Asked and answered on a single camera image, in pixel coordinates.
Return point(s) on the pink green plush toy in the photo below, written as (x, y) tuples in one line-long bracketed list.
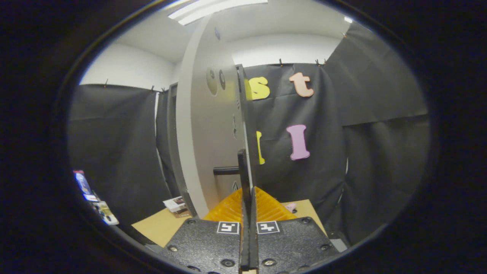
[(291, 207)]

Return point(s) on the white printed booklet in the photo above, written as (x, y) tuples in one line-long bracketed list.
[(175, 203)]

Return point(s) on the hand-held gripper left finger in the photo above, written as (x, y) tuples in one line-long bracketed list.
[(205, 243)]

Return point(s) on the light grey shoe cabinet door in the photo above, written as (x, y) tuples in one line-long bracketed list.
[(201, 125)]

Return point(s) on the long ceiling light panel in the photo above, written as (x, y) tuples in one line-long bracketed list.
[(217, 11)]

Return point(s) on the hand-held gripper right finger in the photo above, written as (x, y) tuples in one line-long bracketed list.
[(293, 243)]

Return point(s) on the small ceiling light panel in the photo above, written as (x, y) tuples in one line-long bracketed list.
[(348, 19)]

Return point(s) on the colourful printed banner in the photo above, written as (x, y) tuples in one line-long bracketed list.
[(91, 194)]

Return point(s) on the black backdrop cloth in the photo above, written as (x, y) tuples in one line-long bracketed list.
[(114, 152)]

